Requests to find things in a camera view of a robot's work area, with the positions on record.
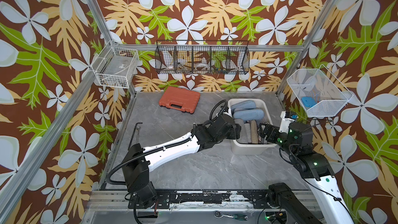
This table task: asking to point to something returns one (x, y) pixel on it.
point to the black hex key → (133, 135)
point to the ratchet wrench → (218, 214)
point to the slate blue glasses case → (249, 114)
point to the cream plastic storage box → (252, 149)
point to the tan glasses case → (254, 132)
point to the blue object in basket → (308, 101)
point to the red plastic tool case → (186, 100)
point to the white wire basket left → (116, 66)
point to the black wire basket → (202, 57)
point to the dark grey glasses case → (243, 138)
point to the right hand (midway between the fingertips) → (265, 125)
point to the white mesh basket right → (320, 85)
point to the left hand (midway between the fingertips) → (237, 126)
